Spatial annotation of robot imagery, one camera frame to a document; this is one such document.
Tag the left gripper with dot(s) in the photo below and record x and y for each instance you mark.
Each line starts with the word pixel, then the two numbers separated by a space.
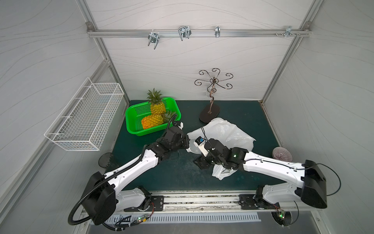
pixel 181 141

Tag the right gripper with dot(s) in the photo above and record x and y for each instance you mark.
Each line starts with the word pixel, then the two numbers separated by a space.
pixel 203 161

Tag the white plastic bag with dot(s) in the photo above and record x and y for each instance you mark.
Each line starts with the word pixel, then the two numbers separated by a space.
pixel 230 135

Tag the pineapple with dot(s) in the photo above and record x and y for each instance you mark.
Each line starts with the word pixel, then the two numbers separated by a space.
pixel 156 120
pixel 156 101

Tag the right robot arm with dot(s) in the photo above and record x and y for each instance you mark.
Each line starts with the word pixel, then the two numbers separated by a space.
pixel 300 181

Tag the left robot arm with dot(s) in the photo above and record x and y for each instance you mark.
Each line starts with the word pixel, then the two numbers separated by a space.
pixel 101 196

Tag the lying pineapple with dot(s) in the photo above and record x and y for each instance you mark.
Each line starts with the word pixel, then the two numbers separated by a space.
pixel 156 120

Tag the bronze scroll hanger stand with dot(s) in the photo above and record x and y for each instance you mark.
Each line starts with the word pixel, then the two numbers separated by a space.
pixel 212 110

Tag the ribbed clear glass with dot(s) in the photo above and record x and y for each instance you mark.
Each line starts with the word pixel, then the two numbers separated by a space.
pixel 282 154

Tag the left controller board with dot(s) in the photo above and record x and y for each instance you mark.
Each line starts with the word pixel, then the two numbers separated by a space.
pixel 141 219

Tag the controller board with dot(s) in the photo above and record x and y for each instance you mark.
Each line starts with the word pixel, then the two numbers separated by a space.
pixel 282 218
pixel 141 219

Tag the right controller board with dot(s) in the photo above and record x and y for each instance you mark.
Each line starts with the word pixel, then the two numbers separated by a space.
pixel 282 218

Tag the metal U-bolt clamp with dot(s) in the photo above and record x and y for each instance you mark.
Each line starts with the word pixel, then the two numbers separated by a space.
pixel 154 39

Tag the metal U-bolt hook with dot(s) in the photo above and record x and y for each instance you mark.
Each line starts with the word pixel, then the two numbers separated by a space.
pixel 184 32

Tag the right metal hook clamp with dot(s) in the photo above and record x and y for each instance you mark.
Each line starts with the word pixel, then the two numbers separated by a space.
pixel 288 33

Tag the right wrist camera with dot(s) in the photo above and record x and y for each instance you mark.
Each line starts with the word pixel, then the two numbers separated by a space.
pixel 200 144

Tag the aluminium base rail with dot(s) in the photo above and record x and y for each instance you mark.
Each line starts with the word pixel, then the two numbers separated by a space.
pixel 213 201

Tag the white wire basket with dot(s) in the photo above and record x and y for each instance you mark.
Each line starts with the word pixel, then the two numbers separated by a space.
pixel 84 122

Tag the white vented cable duct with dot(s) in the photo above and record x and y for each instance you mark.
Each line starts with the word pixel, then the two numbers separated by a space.
pixel 170 218

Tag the small metal bracket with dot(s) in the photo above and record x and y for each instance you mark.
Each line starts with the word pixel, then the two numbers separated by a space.
pixel 217 31

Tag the aluminium cross rail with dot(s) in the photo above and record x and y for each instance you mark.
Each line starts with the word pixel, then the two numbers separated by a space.
pixel 195 33

